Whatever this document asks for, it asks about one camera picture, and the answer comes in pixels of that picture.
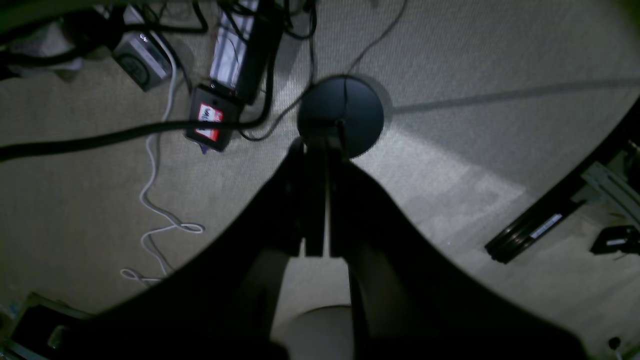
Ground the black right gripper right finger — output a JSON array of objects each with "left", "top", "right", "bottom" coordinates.
[{"left": 327, "top": 139, "right": 587, "bottom": 360}]

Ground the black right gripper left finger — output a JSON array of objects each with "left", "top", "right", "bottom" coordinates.
[{"left": 60, "top": 137, "right": 326, "bottom": 360}]

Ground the black box with name sticker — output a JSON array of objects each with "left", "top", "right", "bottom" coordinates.
[{"left": 184, "top": 84, "right": 244, "bottom": 155}]

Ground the black lamp stand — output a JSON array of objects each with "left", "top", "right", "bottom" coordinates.
[{"left": 296, "top": 75, "right": 386, "bottom": 158}]

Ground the grey power adapter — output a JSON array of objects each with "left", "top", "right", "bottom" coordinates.
[{"left": 112, "top": 31, "right": 173, "bottom": 92}]

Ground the white cable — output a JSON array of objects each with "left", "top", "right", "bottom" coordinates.
[{"left": 120, "top": 50, "right": 206, "bottom": 288}]

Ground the black aluminium frame bar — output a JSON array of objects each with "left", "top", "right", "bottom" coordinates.
[{"left": 484, "top": 101, "right": 640, "bottom": 264}]

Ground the thick black cable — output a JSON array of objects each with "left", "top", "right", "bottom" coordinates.
[{"left": 0, "top": 0, "right": 281, "bottom": 163}]

